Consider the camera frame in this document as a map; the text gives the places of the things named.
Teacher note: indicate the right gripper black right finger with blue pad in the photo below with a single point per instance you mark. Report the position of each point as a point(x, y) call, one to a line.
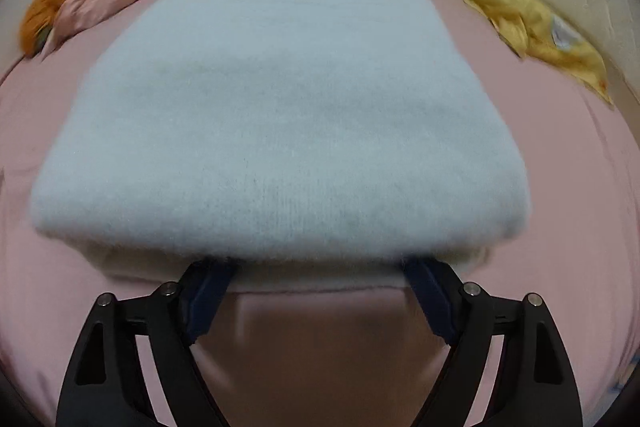
point(535, 384)

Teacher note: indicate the orange plush pumpkin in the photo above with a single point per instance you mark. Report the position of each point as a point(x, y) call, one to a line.
point(37, 24)

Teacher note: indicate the pink bed sheet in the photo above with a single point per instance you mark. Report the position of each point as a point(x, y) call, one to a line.
point(365, 356)

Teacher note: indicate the yellow patterned blanket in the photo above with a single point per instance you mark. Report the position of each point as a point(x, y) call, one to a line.
point(533, 30)

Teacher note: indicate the white fluffy cardigan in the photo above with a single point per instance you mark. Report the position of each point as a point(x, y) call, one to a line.
point(304, 131)

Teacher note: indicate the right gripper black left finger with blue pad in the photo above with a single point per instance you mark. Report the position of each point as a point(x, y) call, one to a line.
point(104, 383)

